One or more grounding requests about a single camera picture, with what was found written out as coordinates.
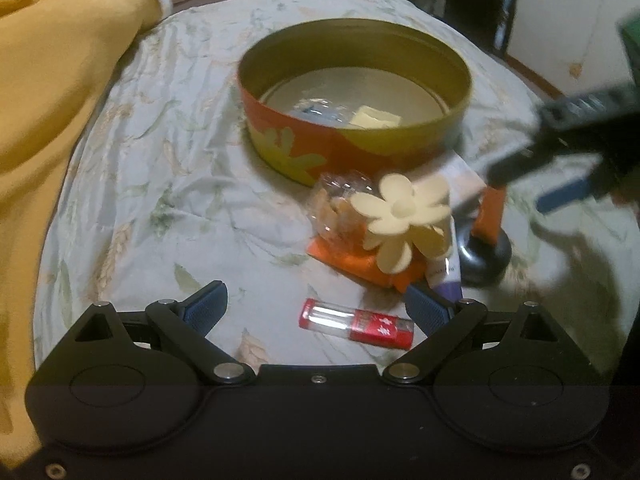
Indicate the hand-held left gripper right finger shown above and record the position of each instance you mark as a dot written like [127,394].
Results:
[427,307]

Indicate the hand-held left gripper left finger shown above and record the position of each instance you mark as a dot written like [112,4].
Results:
[205,307]

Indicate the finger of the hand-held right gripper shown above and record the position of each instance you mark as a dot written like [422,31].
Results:
[565,196]
[565,130]

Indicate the white purple cream tube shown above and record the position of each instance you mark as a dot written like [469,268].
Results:
[447,275]

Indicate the red lip gloss tube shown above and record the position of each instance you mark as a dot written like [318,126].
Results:
[360,322]

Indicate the black round compact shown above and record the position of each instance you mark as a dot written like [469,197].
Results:
[480,260]

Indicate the orange stick sachet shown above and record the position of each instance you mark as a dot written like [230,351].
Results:
[490,210]

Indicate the pink tissue packet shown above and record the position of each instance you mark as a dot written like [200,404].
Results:
[465,177]

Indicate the cream flower hair clip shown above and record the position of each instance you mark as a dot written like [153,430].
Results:
[395,210]

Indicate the clear plastic bag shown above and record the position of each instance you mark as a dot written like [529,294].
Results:
[335,210]

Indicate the round decorated metal tin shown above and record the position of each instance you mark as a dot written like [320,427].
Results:
[300,145]

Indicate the pale yellow tissue pack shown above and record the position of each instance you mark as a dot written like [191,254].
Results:
[372,116]

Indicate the clear plastic packet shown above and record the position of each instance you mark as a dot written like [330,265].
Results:
[320,110]

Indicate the dark door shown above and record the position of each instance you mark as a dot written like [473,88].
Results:
[475,0]

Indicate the yellow blanket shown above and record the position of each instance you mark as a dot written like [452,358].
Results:
[50,110]

